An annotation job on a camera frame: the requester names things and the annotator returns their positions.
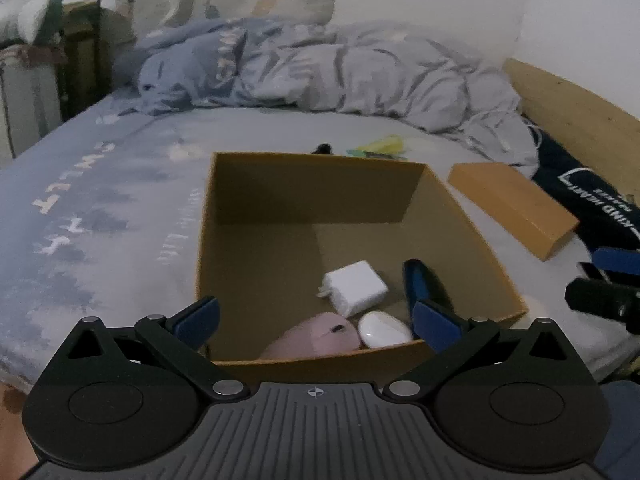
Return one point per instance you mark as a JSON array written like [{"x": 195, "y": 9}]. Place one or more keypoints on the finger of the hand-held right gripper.
[
  {"x": 617, "y": 262},
  {"x": 600, "y": 300}
]

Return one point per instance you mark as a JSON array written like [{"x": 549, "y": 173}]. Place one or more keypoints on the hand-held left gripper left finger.
[{"x": 197, "y": 317}]

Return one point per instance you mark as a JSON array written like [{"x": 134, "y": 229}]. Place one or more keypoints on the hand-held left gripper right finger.
[{"x": 435, "y": 322}]

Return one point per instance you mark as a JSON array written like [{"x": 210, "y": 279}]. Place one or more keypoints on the brown cardboard box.
[{"x": 250, "y": 260}]

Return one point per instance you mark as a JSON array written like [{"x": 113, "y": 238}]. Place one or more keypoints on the orange cardboard box lid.
[{"x": 510, "y": 200}]

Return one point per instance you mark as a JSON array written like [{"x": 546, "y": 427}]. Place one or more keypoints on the dark blue case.
[{"x": 420, "y": 280}]

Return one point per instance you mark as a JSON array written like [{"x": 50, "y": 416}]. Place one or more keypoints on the white computer mouse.
[{"x": 382, "y": 330}]

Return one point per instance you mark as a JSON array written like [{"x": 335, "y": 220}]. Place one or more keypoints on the white power adapter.
[{"x": 357, "y": 287}]

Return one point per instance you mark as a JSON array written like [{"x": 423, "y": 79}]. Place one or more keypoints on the dark blue printed cloth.
[{"x": 565, "y": 170}]

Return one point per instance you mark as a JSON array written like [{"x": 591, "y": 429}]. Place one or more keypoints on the pink computer mouse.
[{"x": 310, "y": 337}]

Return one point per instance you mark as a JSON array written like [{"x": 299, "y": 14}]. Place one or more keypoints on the yellow-green small item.
[{"x": 377, "y": 147}]

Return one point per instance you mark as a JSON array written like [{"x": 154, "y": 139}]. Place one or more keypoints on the small black item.
[{"x": 322, "y": 149}]

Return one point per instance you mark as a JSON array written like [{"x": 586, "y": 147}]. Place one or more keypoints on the grey-blue crumpled duvet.
[{"x": 350, "y": 75}]

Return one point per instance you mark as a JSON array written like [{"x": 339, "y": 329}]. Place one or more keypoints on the wooden bedside furniture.
[{"x": 82, "y": 50}]

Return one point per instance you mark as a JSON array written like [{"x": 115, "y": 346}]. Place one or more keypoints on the white and green plush toy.
[{"x": 30, "y": 15}]

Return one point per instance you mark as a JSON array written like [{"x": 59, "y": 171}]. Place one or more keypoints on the wooden bed frame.
[{"x": 575, "y": 105}]

